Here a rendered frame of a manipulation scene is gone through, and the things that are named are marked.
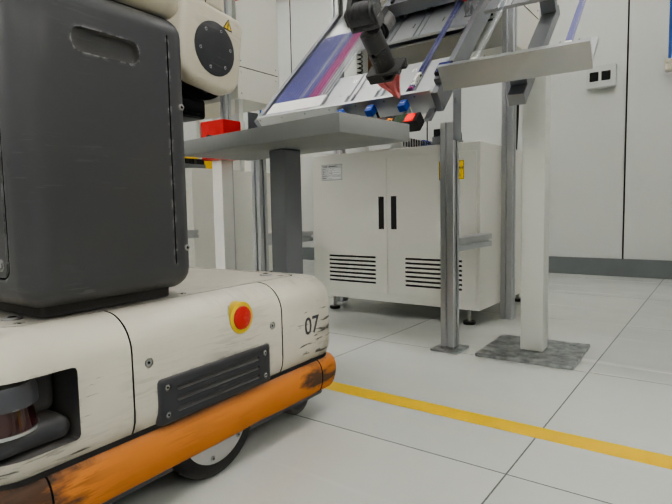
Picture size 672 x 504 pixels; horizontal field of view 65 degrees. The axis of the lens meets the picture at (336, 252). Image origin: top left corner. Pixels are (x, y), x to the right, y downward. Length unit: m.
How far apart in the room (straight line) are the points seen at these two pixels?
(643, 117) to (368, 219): 1.86
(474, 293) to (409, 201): 0.39
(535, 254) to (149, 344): 1.08
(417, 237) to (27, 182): 1.42
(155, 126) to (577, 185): 2.87
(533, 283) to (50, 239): 1.20
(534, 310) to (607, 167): 1.93
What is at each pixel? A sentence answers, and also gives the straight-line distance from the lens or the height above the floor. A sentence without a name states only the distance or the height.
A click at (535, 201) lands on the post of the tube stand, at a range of 1.52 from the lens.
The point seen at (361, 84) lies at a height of 0.81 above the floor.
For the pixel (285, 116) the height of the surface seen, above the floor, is 0.72.
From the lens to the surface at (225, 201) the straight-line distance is 2.27.
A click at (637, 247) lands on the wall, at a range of 3.36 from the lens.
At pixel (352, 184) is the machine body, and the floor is 0.50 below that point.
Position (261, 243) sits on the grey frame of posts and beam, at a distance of 1.93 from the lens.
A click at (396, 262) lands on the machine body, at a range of 1.94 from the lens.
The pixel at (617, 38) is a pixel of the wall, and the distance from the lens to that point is 3.48.
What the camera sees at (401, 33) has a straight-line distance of 2.00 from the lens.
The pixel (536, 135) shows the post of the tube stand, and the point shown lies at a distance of 1.53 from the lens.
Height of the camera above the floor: 0.41
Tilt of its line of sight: 5 degrees down
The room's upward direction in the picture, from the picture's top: 1 degrees counter-clockwise
